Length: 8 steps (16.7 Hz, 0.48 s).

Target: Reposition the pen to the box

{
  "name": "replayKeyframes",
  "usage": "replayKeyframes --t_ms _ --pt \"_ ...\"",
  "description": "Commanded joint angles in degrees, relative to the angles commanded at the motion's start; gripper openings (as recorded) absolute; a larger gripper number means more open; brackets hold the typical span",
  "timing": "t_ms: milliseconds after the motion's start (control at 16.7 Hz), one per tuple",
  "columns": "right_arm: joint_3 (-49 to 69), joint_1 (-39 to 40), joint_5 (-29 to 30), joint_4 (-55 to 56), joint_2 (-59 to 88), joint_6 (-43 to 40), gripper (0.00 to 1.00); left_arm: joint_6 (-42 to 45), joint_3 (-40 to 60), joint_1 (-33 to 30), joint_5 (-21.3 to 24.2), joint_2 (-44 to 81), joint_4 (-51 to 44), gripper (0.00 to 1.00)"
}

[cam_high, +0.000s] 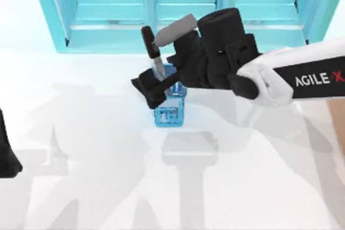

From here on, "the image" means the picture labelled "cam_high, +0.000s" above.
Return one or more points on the pale grey rounded box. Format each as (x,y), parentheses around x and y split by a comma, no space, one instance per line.
(175,30)

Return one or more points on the light blue rack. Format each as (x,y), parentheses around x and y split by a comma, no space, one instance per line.
(116,12)

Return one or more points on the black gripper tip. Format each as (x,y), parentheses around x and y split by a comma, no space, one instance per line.
(8,149)

